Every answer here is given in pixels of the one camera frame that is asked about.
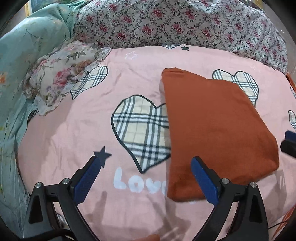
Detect white red floral quilt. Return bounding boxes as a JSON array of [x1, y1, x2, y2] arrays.
[[74, 0, 287, 73]]

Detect rust orange knit sweater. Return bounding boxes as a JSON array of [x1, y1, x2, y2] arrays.
[[162, 68, 280, 202]]

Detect teal floral blanket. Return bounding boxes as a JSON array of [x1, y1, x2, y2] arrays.
[[0, 1, 87, 237]]

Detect pink heart print bedsheet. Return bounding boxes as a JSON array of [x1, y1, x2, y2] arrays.
[[18, 46, 295, 240]]

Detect pale rose print pillow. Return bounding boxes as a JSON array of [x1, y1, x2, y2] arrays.
[[23, 41, 111, 116]]

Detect person's left hand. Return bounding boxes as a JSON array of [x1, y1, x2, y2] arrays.
[[132, 234, 160, 241]]

